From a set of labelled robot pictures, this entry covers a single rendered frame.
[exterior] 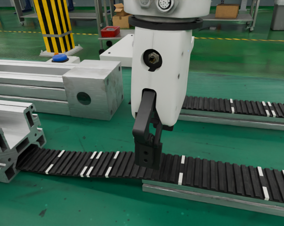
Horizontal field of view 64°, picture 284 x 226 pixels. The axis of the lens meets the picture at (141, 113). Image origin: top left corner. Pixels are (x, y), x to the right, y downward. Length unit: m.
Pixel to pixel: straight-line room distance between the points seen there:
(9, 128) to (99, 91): 0.17
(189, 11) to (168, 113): 0.09
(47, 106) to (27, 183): 0.20
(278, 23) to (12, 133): 5.12
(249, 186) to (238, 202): 0.03
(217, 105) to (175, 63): 0.27
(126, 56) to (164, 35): 0.55
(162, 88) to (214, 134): 0.25
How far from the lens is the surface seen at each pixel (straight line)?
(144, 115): 0.21
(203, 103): 0.47
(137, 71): 0.22
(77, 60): 0.69
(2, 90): 0.59
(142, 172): 0.31
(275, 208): 0.34
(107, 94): 0.45
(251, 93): 0.62
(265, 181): 0.33
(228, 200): 0.32
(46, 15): 3.76
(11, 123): 0.43
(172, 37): 0.21
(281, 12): 5.25
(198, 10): 0.22
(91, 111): 0.48
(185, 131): 0.44
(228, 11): 5.13
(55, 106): 0.52
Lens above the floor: 1.04
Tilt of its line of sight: 32 degrees down
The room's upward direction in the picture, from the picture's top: 3 degrees counter-clockwise
